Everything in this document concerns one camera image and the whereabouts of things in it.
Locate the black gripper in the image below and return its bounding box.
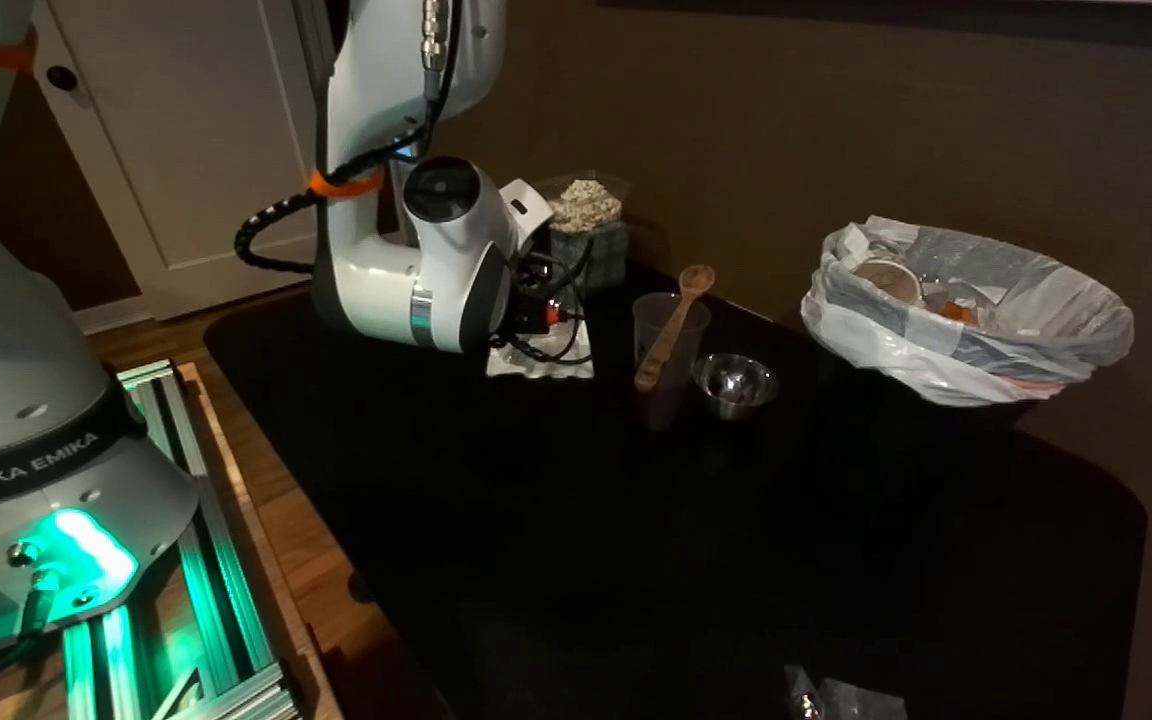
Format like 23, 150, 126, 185
506, 233, 601, 357

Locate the white paper napkin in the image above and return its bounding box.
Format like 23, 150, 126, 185
483, 322, 601, 387

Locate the white crumpled tissue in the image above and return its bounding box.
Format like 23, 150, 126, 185
544, 175, 626, 239

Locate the wooden spoon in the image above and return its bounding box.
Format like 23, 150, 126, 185
633, 260, 725, 396

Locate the small metal measuring cup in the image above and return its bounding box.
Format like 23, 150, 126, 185
690, 348, 783, 426

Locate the brown paper trash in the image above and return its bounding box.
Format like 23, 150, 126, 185
851, 257, 927, 312

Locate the wooden board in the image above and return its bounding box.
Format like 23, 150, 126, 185
170, 357, 347, 720

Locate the white door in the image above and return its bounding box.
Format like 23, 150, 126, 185
0, 0, 338, 324

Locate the white plastic trash bag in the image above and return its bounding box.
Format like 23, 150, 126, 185
794, 211, 1139, 414

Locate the crumpled clear plastic wrapper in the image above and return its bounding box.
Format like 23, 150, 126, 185
779, 660, 915, 720

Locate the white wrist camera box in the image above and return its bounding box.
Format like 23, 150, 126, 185
496, 175, 561, 252

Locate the aluminium extrusion frame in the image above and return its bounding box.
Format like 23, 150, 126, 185
53, 357, 304, 720

